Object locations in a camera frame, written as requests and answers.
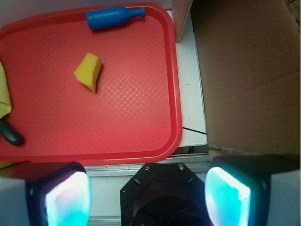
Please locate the brown cardboard box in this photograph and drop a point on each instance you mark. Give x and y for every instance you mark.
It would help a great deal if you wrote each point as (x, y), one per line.
(250, 65)

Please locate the black octagonal mount plate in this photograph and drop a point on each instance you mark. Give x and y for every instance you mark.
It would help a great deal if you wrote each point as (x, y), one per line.
(164, 195)

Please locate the red plastic tray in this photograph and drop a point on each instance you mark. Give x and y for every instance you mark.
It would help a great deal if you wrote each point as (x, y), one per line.
(133, 117)

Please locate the yellow sponge piece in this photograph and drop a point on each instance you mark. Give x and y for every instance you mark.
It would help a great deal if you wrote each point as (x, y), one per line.
(87, 72)

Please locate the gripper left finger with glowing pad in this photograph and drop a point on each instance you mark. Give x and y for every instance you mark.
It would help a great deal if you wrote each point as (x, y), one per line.
(44, 194)

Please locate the yellow cloth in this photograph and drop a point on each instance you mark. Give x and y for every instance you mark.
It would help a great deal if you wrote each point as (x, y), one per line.
(5, 102)

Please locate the black handle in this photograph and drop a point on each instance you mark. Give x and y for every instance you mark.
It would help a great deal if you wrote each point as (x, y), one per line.
(11, 135)

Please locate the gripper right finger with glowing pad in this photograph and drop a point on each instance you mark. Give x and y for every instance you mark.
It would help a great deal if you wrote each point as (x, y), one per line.
(254, 190)

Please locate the blue plastic bottle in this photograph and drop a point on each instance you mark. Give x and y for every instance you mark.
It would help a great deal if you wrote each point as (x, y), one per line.
(111, 17)

